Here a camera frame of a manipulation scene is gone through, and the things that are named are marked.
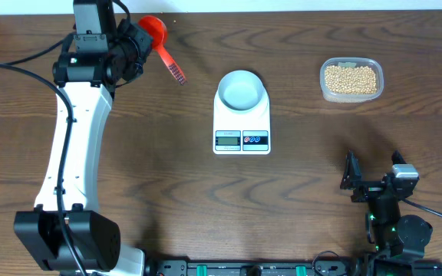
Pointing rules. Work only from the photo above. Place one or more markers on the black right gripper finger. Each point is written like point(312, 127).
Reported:
point(352, 176)
point(397, 158)

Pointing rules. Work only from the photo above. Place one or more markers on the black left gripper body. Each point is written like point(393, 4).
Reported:
point(130, 51)

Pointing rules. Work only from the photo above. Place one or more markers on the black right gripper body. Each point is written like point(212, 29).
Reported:
point(368, 192)

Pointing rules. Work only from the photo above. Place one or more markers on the red plastic measuring scoop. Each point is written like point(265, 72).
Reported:
point(158, 31)

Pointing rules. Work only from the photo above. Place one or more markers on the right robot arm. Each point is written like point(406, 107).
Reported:
point(400, 240)

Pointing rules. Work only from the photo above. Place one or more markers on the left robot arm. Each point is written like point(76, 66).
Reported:
point(64, 231)

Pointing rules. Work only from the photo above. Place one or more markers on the grey round bowl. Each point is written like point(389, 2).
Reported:
point(241, 90)

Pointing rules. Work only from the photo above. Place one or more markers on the white digital kitchen scale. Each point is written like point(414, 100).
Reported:
point(241, 132)

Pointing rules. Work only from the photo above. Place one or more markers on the soybeans pile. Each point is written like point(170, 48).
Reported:
point(350, 80)

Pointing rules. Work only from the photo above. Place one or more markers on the clear plastic container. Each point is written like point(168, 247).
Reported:
point(352, 62)

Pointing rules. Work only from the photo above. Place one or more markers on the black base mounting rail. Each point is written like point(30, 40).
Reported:
point(331, 267)

